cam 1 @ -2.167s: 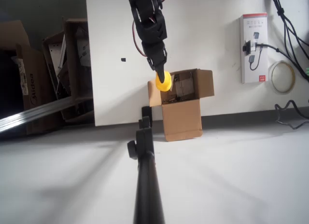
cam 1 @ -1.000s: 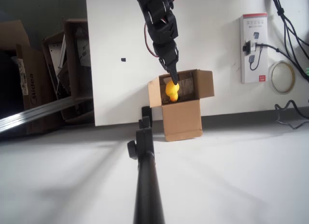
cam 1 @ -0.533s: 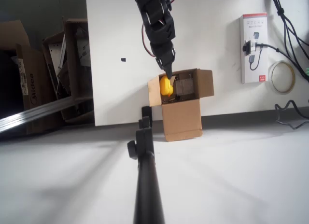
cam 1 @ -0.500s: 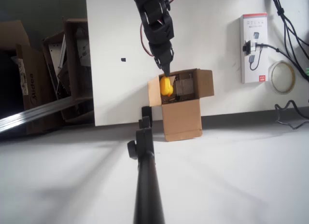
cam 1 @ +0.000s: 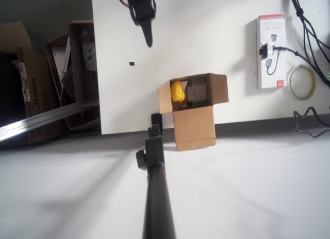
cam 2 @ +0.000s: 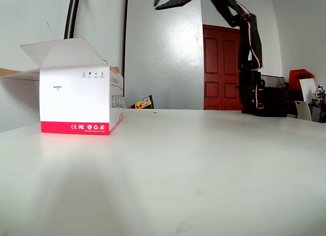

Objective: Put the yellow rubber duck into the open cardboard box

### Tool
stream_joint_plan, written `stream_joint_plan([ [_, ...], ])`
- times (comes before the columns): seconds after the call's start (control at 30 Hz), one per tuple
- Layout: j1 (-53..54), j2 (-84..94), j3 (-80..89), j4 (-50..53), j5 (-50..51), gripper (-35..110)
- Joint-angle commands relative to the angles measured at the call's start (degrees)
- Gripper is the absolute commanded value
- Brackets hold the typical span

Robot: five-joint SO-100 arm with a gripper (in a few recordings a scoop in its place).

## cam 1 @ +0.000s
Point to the small black piece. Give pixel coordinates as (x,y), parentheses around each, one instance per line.
(131,63)

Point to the yellow rubber duck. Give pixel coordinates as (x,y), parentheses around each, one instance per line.
(176,92)

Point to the open cardboard parts box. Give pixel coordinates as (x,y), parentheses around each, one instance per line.
(77,69)

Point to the small open cardboard box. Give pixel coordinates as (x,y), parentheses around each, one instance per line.
(194,125)

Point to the Midea cardboard box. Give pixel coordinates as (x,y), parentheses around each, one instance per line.
(38,94)

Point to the white adapter product box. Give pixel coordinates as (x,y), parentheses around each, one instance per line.
(278,71)

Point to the white paper triangle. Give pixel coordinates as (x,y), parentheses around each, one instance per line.
(184,85)

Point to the grey metal block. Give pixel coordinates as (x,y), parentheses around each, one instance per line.
(197,93)

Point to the black and white adapter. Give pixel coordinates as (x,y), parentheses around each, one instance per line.
(265,51)

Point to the white printed paper label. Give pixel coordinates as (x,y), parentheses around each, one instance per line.
(23,79)

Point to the clear tape roll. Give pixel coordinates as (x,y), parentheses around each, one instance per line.
(312,85)

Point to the green terminal connector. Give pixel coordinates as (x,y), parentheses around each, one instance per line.
(328,76)

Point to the perforated metal bracket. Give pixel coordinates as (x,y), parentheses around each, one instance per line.
(58,58)

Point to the aluminium profile rail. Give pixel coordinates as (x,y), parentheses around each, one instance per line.
(38,119)

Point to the black camera stand pole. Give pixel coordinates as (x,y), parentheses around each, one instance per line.
(156,187)

